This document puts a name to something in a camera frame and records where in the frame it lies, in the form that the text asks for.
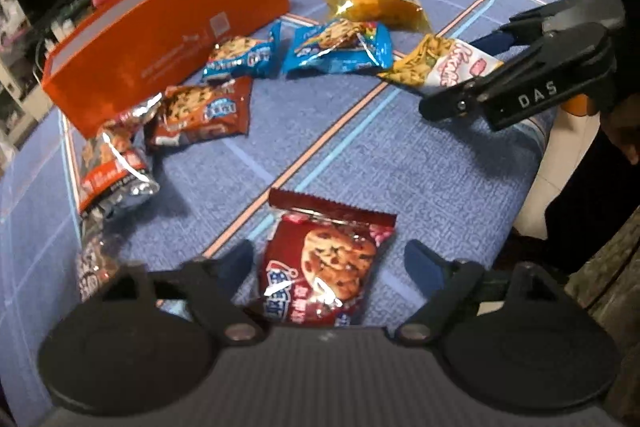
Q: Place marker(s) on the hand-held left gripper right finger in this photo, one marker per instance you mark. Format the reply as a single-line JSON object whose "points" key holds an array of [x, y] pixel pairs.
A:
{"points": [[424, 263]]}

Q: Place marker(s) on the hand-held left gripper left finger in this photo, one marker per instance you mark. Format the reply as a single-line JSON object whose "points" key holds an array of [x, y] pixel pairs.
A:
{"points": [[234, 267]]}

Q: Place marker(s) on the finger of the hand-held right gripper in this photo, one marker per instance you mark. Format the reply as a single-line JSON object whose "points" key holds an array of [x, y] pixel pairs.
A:
{"points": [[540, 82], [550, 17]]}

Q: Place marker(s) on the red chocolate-chip cookie packet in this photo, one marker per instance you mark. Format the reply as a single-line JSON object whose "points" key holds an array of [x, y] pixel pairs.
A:
{"points": [[320, 267]]}

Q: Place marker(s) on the white yellow noodle snack packet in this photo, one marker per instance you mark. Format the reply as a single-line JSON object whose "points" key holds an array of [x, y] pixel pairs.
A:
{"points": [[430, 64]]}

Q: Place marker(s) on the orange cardboard box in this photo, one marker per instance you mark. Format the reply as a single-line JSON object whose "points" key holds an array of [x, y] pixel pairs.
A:
{"points": [[165, 32]]}

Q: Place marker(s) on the dark cloth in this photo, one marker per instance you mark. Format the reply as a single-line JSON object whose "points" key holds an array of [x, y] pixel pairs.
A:
{"points": [[595, 187]]}

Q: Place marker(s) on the blue checked tablecloth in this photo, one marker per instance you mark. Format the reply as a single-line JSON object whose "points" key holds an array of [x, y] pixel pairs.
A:
{"points": [[350, 147]]}

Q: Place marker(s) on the silver crinkled snack packet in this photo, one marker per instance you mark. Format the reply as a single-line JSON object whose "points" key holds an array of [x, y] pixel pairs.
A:
{"points": [[95, 262]]}

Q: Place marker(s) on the brown chocolate-chip cookie packet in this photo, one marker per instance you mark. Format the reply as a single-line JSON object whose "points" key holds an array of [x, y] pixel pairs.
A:
{"points": [[200, 112]]}

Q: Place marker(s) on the orange silver snack packet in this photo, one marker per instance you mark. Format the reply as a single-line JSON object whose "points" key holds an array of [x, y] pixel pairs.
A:
{"points": [[112, 162]]}

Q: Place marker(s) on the yellow cake packet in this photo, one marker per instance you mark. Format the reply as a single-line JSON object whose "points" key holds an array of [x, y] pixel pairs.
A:
{"points": [[375, 4]]}

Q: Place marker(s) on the camouflage trousers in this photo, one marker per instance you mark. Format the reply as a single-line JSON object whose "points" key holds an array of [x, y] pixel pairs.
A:
{"points": [[612, 267]]}

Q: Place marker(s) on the large blue cookie packet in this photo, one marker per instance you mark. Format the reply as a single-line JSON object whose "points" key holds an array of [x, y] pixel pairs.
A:
{"points": [[335, 47]]}

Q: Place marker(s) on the small blue cookie packet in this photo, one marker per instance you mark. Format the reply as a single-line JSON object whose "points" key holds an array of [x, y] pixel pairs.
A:
{"points": [[237, 57]]}

